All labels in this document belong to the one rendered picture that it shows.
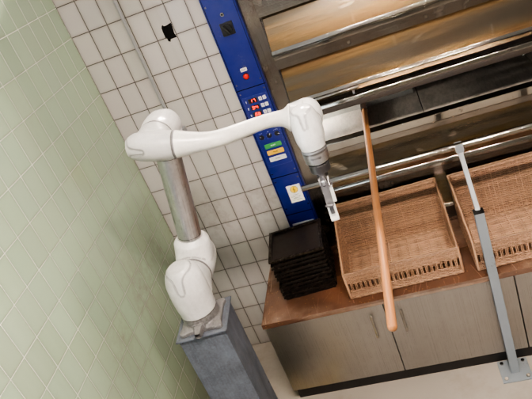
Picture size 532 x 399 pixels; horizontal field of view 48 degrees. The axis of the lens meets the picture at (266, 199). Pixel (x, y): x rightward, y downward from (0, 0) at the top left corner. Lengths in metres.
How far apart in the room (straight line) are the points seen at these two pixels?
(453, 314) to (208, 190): 1.40
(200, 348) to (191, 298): 0.23
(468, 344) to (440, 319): 0.21
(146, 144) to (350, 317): 1.39
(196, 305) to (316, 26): 1.38
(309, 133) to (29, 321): 1.18
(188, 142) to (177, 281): 0.57
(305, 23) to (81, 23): 1.07
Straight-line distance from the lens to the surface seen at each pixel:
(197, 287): 2.37
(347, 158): 3.15
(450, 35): 2.96
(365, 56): 2.94
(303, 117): 2.03
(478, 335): 3.13
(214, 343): 2.48
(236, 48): 2.92
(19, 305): 2.27
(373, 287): 2.94
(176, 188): 2.37
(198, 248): 2.49
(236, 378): 2.60
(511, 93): 3.11
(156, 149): 2.12
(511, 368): 3.24
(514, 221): 3.21
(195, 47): 2.98
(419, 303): 2.96
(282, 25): 2.91
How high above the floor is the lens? 2.40
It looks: 26 degrees down
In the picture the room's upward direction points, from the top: 23 degrees counter-clockwise
